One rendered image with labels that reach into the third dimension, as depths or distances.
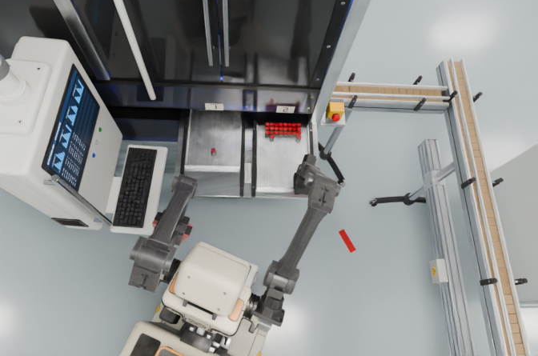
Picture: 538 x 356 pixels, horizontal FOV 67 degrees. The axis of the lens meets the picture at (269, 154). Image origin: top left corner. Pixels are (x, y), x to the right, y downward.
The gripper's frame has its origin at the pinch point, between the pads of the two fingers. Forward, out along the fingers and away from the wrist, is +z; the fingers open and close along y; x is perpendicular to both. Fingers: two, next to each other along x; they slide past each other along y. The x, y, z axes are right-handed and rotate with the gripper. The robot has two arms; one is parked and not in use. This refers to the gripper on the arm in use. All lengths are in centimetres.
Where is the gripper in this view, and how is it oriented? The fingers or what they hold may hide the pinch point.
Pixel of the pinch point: (299, 190)
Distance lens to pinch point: 192.9
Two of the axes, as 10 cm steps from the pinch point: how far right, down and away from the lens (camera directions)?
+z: -0.7, 4.1, 9.1
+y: 0.0, -9.1, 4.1
